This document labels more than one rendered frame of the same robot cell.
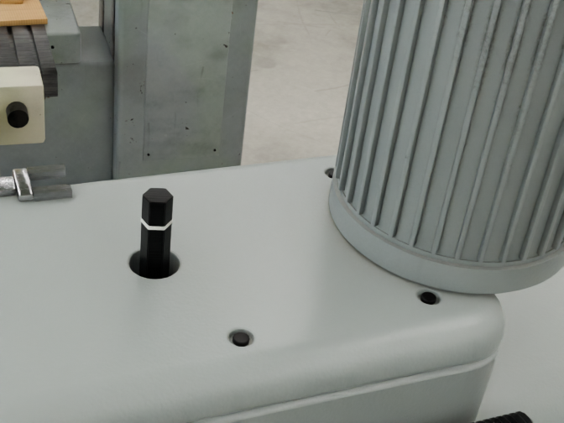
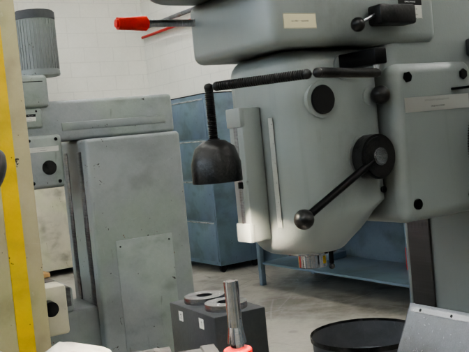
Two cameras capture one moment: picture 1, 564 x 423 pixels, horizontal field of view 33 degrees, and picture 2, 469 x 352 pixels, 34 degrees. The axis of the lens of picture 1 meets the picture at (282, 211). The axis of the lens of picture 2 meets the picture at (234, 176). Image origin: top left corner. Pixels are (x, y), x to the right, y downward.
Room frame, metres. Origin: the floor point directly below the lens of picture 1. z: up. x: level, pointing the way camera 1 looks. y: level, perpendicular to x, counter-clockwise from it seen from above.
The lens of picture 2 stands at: (-0.70, 0.33, 1.51)
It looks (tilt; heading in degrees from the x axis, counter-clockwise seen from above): 3 degrees down; 354
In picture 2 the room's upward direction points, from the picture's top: 6 degrees counter-clockwise
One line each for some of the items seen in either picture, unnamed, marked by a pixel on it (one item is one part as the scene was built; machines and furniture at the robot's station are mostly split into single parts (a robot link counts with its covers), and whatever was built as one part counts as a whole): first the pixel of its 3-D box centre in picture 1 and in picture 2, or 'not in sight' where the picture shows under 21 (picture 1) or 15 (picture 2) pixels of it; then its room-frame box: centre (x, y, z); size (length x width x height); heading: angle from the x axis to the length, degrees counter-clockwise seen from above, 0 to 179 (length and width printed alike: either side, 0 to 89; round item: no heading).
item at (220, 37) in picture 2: not in sight; (311, 24); (0.57, 0.05, 1.68); 0.34 x 0.24 x 0.10; 116
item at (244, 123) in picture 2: not in sight; (248, 174); (0.51, 0.19, 1.45); 0.04 x 0.04 x 0.21; 26
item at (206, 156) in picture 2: not in sight; (216, 160); (0.40, 0.24, 1.48); 0.07 x 0.07 x 0.06
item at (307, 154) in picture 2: not in sight; (305, 151); (0.56, 0.08, 1.47); 0.21 x 0.19 x 0.32; 26
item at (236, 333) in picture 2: not in sight; (234, 314); (0.54, 0.23, 1.22); 0.03 x 0.03 x 0.11
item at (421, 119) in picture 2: not in sight; (390, 142); (0.64, -0.09, 1.47); 0.24 x 0.19 x 0.26; 26
